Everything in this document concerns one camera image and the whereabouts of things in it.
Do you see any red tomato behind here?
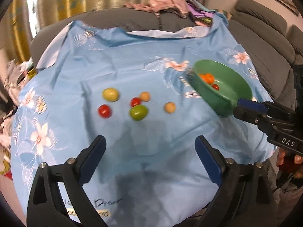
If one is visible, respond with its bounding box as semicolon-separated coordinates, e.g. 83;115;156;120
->
130;97;141;107

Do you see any purple clothes pile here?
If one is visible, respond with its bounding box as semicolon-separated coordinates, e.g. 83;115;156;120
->
186;0;215;27

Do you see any right hand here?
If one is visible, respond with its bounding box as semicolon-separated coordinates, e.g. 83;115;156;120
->
276;148;302;179

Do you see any orange mandarin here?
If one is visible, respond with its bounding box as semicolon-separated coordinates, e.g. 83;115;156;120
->
205;73;215;85
199;74;207;82

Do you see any green bowl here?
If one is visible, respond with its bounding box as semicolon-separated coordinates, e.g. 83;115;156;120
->
190;59;253;116

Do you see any clutter pile of clothes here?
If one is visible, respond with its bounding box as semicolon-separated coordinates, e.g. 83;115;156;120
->
1;59;35;179

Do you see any small tan-orange fruit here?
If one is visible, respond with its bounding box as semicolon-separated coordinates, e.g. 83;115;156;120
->
164;102;176;114
139;91;151;102

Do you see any green tomato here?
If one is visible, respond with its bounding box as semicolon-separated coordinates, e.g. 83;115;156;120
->
129;105;148;121

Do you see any blue floral cloth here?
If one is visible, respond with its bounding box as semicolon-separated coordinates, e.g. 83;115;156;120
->
11;13;275;226

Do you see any red cherry tomato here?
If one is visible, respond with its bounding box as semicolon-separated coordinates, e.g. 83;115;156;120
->
98;104;112;118

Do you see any yellow-green fruit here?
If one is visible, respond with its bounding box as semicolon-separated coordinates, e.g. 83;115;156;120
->
102;88;120;102

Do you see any pink clothes pile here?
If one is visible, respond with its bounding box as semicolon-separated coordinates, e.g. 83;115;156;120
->
124;0;190;18

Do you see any grey sofa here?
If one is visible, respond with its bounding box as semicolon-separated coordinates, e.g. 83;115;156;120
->
30;0;302;109

